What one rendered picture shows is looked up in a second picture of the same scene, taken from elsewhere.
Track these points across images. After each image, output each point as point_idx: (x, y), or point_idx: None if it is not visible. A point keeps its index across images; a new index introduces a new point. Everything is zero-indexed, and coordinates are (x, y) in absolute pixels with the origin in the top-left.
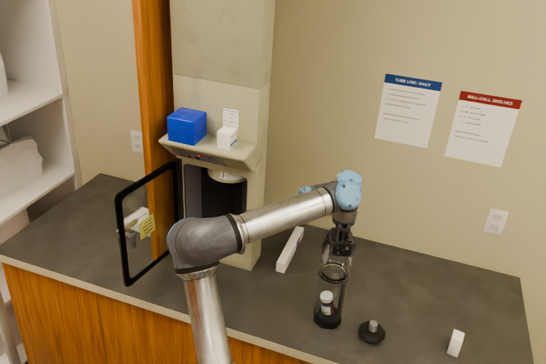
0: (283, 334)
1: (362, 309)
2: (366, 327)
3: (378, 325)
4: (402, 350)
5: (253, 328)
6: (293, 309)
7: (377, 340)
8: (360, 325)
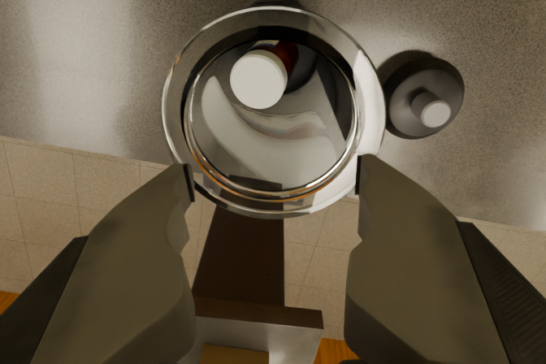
0: (158, 132)
1: None
2: (406, 102)
3: (449, 84)
4: (494, 127)
5: (75, 127)
6: (162, 25)
7: (428, 136)
8: (386, 83)
